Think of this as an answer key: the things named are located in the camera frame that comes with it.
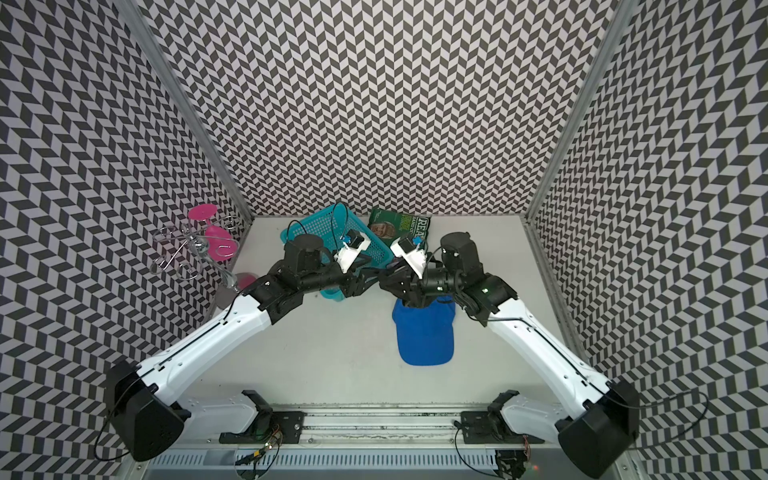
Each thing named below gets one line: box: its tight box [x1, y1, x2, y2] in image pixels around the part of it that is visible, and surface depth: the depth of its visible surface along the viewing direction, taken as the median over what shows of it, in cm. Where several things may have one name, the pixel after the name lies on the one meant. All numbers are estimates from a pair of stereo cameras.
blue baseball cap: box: [392, 296, 456, 366], surface depth 88 cm
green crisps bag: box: [368, 208, 431, 249], surface depth 114 cm
